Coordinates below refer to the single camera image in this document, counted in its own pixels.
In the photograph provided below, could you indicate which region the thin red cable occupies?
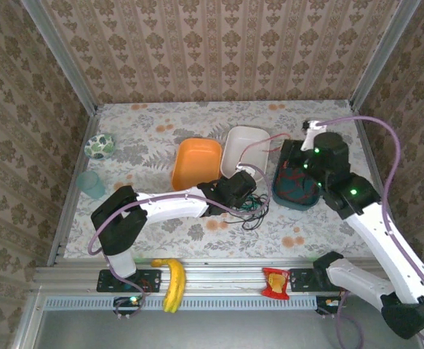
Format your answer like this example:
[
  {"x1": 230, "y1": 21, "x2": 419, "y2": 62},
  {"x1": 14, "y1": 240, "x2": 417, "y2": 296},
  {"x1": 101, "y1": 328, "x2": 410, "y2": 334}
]
[{"x1": 239, "y1": 132, "x2": 319, "y2": 205}]

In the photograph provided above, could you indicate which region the teal plastic tray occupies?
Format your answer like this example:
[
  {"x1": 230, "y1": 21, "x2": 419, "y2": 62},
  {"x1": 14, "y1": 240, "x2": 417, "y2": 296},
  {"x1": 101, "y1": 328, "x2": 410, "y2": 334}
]
[{"x1": 271, "y1": 140, "x2": 321, "y2": 212}]

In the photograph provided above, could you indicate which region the white plastic tray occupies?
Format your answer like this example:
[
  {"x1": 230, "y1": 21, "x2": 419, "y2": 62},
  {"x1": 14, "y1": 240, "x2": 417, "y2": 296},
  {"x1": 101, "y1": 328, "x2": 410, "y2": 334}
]
[{"x1": 220, "y1": 125, "x2": 271, "y2": 182}]

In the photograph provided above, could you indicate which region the orange plastic tray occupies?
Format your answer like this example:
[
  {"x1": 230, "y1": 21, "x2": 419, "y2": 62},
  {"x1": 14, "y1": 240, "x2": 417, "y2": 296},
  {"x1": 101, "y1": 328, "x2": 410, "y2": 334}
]
[{"x1": 170, "y1": 137, "x2": 223, "y2": 193}]

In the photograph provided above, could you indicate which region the floral tablecloth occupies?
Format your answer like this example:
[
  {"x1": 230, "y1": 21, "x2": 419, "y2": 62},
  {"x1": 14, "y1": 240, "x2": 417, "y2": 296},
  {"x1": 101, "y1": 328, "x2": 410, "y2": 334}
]
[{"x1": 64, "y1": 100, "x2": 391, "y2": 261}]

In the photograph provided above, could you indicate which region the red snack packet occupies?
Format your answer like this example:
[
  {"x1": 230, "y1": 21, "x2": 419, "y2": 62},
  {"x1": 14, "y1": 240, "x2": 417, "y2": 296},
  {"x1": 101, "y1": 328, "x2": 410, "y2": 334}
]
[{"x1": 261, "y1": 268, "x2": 292, "y2": 301}]

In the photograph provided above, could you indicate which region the yellow banana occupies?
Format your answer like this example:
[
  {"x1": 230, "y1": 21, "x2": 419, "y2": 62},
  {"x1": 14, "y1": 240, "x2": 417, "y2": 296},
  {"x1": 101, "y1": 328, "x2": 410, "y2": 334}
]
[{"x1": 151, "y1": 258, "x2": 187, "y2": 313}]

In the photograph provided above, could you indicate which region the green patterned ball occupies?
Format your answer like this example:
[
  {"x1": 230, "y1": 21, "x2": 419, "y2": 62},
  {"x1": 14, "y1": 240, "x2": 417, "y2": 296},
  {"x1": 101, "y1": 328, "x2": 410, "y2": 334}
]
[{"x1": 84, "y1": 133, "x2": 116, "y2": 160}]

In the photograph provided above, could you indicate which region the translucent green cup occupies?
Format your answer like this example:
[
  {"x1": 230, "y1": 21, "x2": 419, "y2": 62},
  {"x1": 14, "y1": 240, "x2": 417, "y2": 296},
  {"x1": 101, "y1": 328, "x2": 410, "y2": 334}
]
[{"x1": 76, "y1": 170, "x2": 106, "y2": 200}]

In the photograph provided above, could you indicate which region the small black controller board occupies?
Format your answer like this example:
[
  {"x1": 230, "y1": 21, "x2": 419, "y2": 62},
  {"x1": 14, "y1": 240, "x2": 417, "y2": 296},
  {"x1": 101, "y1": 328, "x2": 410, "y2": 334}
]
[
  {"x1": 315, "y1": 296, "x2": 348, "y2": 316},
  {"x1": 113, "y1": 296, "x2": 144, "y2": 316}
]

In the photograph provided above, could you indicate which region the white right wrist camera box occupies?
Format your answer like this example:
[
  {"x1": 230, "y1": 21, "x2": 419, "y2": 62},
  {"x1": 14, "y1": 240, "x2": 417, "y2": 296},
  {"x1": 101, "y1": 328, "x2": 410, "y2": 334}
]
[{"x1": 300, "y1": 119, "x2": 326, "y2": 152}]

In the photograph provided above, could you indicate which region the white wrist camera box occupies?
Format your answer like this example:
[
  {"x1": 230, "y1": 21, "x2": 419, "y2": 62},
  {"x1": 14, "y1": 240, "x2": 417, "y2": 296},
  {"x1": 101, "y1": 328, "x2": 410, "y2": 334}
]
[
  {"x1": 234, "y1": 163, "x2": 257, "y2": 176},
  {"x1": 300, "y1": 119, "x2": 326, "y2": 152}
]

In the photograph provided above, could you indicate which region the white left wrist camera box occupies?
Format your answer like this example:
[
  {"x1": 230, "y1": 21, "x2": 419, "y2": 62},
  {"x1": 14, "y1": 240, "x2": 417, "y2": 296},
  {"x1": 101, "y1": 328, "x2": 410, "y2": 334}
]
[{"x1": 234, "y1": 163, "x2": 257, "y2": 176}]

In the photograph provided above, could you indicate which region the thin green cable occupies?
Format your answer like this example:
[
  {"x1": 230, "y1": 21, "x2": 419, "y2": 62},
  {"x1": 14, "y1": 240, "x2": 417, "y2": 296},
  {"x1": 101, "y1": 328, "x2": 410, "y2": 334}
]
[{"x1": 239, "y1": 196, "x2": 268, "y2": 214}]

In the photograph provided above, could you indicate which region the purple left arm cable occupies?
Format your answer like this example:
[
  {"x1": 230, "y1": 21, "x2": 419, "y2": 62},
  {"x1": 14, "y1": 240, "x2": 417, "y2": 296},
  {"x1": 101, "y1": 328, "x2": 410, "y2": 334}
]
[{"x1": 87, "y1": 165, "x2": 273, "y2": 321}]

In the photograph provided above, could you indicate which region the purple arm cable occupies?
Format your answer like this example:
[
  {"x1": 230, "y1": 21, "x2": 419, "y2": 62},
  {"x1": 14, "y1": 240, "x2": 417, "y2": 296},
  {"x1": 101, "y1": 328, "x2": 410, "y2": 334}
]
[
  {"x1": 316, "y1": 116, "x2": 424, "y2": 349},
  {"x1": 87, "y1": 165, "x2": 273, "y2": 321}
]

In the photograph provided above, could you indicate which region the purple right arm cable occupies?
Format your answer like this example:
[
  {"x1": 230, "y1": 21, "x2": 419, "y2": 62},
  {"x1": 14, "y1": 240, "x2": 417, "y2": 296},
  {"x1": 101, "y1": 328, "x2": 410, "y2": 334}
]
[{"x1": 316, "y1": 116, "x2": 424, "y2": 349}]

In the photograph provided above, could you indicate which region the aluminium frame rail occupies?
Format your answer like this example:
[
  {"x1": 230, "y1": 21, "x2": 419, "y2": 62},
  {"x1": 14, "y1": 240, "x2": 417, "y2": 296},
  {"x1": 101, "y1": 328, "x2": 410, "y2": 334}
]
[{"x1": 33, "y1": 260, "x2": 424, "y2": 292}]

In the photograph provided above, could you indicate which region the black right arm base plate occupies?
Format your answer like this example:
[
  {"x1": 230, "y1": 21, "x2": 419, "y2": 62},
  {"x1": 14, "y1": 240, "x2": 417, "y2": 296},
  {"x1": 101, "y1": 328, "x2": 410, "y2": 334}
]
[{"x1": 289, "y1": 268, "x2": 343, "y2": 292}]

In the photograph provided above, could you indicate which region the grey slotted cable duct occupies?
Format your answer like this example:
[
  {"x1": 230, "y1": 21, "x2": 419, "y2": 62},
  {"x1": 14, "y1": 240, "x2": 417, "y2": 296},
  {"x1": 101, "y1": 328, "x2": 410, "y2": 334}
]
[{"x1": 42, "y1": 294, "x2": 321, "y2": 312}]

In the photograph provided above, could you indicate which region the aluminium frame post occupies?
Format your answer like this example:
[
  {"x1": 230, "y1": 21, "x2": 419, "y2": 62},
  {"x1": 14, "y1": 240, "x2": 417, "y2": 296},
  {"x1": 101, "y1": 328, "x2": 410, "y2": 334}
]
[
  {"x1": 348, "y1": 0, "x2": 422, "y2": 111},
  {"x1": 20, "y1": 0, "x2": 98, "y2": 114}
]

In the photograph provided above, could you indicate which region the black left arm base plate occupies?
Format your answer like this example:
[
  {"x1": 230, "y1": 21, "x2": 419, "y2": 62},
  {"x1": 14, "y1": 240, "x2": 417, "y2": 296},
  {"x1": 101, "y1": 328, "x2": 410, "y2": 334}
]
[{"x1": 95, "y1": 268, "x2": 161, "y2": 294}]

